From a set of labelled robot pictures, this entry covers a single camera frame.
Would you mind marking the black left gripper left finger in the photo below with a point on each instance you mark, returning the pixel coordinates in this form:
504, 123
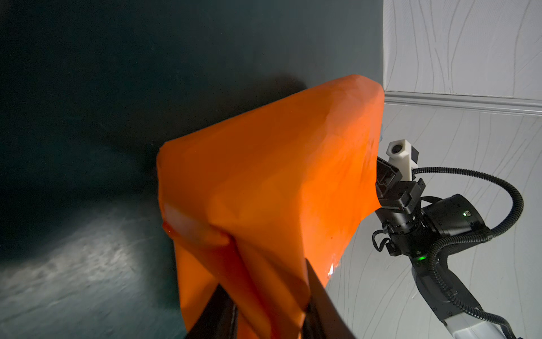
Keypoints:
219, 319

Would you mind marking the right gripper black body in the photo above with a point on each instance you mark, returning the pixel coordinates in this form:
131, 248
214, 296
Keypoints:
400, 213

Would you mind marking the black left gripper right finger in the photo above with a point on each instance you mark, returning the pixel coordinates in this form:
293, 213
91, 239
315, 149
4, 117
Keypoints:
322, 319

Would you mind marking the orange wrapping paper sheet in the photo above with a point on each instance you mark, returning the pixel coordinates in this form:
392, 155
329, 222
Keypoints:
254, 201

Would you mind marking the green table mat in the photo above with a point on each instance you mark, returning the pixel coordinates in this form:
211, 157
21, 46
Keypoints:
90, 90

